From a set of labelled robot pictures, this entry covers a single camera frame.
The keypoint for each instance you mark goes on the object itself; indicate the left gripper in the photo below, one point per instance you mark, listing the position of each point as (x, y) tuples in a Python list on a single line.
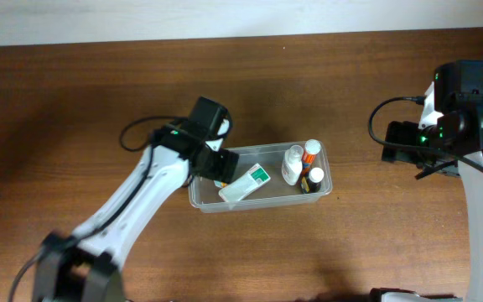
[(222, 164)]

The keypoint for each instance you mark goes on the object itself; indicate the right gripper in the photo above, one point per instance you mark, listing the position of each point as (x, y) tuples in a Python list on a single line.
[(397, 140)]

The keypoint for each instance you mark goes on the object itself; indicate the gold lid small jar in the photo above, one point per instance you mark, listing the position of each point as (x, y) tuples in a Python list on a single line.
[(220, 184)]

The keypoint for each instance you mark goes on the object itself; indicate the white green medicine box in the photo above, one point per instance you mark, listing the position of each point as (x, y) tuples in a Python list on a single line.
[(252, 180)]

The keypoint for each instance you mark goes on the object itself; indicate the white spray bottle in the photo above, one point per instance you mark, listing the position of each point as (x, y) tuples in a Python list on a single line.
[(292, 164)]

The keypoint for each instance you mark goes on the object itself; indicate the dark bottle white cap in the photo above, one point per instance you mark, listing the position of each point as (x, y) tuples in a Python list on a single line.
[(311, 181)]

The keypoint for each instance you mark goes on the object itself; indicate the orange tube white cap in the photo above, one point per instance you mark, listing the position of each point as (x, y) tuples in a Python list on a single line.
[(311, 149)]

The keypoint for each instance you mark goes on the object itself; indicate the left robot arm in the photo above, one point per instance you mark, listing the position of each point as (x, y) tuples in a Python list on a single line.
[(87, 265)]

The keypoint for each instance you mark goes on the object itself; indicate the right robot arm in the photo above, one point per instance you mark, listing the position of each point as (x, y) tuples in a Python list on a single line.
[(448, 139)]

